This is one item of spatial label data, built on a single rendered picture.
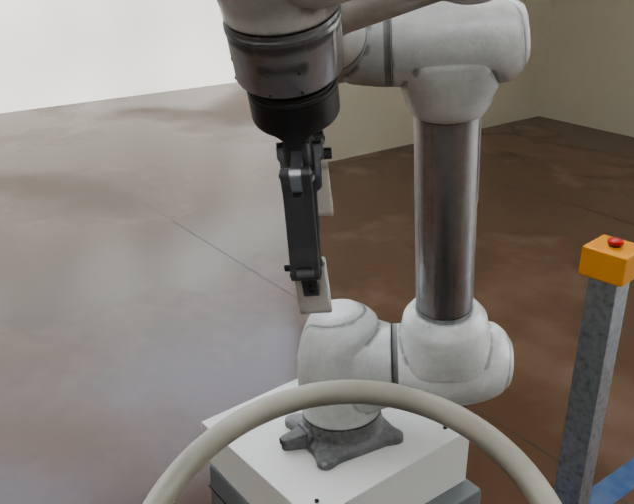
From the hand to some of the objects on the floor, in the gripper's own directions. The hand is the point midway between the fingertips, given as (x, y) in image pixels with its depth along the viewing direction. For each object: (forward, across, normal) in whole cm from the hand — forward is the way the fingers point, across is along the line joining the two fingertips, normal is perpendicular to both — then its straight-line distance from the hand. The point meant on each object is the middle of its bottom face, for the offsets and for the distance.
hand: (316, 252), depth 74 cm
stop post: (+188, -46, +56) cm, 201 cm away
